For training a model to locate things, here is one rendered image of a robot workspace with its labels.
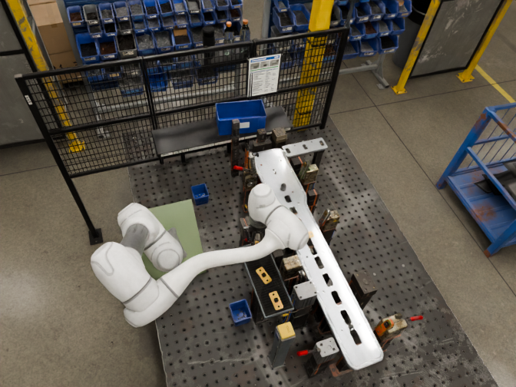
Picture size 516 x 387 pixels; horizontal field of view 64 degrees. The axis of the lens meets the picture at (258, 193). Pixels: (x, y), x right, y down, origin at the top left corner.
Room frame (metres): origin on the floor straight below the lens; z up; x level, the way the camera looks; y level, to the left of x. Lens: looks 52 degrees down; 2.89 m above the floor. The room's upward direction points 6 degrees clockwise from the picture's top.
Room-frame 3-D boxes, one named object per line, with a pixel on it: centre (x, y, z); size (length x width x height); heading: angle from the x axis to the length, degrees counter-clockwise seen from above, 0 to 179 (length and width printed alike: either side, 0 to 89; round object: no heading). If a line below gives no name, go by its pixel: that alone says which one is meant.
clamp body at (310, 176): (1.66, -0.31, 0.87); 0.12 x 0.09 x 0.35; 114
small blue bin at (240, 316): (0.83, 0.03, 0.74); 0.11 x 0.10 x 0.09; 24
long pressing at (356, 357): (1.19, -0.30, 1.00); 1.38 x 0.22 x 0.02; 24
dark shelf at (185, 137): (1.95, 0.27, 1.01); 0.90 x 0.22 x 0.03; 114
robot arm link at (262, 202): (0.96, -0.03, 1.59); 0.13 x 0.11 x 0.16; 48
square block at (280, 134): (1.93, -0.10, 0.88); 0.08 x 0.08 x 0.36; 24
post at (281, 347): (0.62, -0.18, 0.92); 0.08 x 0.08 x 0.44; 24
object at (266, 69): (2.18, 0.04, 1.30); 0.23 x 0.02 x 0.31; 114
